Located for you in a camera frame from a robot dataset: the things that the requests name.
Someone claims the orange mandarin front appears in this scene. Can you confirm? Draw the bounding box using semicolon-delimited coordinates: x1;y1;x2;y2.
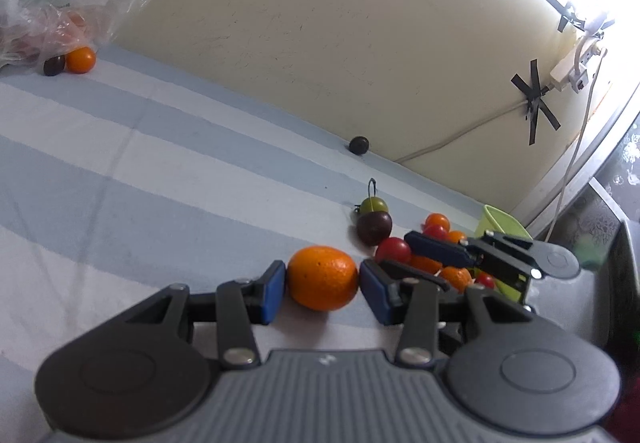
286;246;359;312

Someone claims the orange mandarin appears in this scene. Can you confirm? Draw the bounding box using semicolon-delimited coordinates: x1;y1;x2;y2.
438;267;474;293
286;246;359;312

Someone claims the red cherry tomato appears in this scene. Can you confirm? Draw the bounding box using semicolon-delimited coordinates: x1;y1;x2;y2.
374;237;412;264

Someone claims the orange cherry tomato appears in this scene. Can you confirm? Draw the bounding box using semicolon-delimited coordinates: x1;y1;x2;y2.
424;212;450;232

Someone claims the orange mandarin middle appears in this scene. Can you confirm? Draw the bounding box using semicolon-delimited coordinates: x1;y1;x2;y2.
438;267;474;293

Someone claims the dark purple tomato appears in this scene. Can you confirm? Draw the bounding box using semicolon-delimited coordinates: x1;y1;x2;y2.
356;211;393;247

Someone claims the green plastic basket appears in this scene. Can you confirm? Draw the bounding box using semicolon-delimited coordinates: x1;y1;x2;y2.
475;205;532;302

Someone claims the green tomato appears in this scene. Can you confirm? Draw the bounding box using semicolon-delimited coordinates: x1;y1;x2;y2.
355;178;388;216

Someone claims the black tape cross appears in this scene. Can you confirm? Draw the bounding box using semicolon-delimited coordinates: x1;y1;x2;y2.
511;59;561;146

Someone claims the striped blue white tablecloth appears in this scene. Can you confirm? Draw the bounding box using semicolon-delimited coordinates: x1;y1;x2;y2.
1;47;482;442

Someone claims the white power strip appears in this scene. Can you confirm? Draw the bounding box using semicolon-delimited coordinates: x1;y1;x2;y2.
550;35;602;93

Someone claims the orange tomato by bag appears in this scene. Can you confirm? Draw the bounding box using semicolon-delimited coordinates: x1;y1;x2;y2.
65;47;96;75

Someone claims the dark tomato by bag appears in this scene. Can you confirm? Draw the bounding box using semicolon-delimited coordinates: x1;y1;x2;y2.
42;55;66;77

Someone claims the white power cable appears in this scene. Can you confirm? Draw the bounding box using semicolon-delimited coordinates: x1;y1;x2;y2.
394;100;528;164

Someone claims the dark tomato near wall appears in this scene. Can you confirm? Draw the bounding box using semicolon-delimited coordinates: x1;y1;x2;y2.
348;136;370;156

